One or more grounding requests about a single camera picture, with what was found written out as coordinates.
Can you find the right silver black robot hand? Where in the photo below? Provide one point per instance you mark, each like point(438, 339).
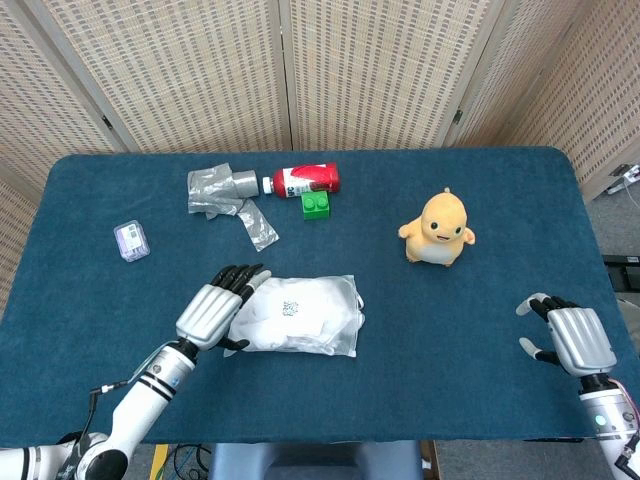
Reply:
point(580, 340)

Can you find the woven folding screen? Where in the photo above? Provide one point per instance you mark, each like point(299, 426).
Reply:
point(200, 75)

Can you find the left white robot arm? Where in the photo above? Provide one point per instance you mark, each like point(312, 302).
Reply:
point(145, 400)

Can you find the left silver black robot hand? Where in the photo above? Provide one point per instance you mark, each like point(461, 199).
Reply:
point(207, 315)

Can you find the white power strip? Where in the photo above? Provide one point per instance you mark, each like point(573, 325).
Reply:
point(627, 177)

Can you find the grey garbage bag roll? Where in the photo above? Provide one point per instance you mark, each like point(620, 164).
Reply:
point(215, 187)

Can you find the red juice bottle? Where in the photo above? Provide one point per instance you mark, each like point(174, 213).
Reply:
point(310, 177)

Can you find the blue felt table cover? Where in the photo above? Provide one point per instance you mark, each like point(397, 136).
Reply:
point(350, 400)

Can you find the small clear plastic box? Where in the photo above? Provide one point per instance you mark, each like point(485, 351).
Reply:
point(131, 241)

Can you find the clear plastic bag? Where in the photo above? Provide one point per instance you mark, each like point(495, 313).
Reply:
point(345, 345)

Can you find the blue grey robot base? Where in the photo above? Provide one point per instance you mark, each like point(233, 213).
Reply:
point(315, 462)

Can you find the white clothes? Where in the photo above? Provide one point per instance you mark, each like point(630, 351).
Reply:
point(300, 325)

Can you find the yellow plush toy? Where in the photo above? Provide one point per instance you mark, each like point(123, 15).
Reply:
point(442, 220)

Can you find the green building block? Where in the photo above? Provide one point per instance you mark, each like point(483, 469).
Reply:
point(316, 206)

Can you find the black equipment box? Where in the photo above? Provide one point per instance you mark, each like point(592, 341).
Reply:
point(625, 272)

